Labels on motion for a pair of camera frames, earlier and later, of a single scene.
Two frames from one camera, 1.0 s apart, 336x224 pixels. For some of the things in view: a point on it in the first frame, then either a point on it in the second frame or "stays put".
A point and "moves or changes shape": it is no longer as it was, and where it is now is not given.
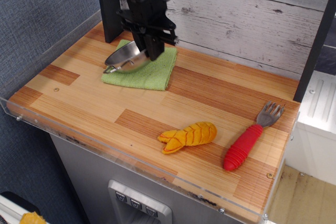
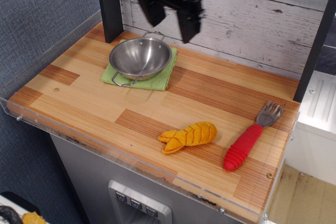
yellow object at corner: [32, 218] stays put
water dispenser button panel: [132, 206] stays put
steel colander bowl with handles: [127, 59] moves or changes shape
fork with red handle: [238, 150] stays put
